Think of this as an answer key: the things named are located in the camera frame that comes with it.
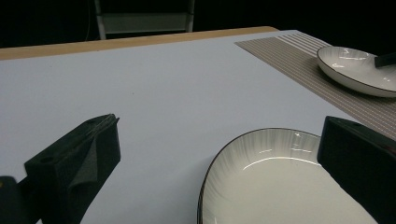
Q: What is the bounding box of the striped brown placemat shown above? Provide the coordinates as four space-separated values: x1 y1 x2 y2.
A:
234 32 396 141

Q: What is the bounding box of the white table board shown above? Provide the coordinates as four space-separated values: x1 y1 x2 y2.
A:
0 29 396 224

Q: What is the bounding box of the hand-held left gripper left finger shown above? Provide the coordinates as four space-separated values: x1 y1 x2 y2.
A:
24 113 121 224

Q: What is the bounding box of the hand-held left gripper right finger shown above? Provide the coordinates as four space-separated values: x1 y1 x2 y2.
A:
317 115 396 224

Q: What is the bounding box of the wooden table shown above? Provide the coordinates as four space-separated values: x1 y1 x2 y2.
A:
0 25 279 62

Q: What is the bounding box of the white plate with dark rim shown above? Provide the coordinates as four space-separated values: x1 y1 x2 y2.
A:
196 127 379 224
316 46 396 99

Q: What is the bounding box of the white metal stand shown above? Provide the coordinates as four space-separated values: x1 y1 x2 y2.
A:
92 0 196 41

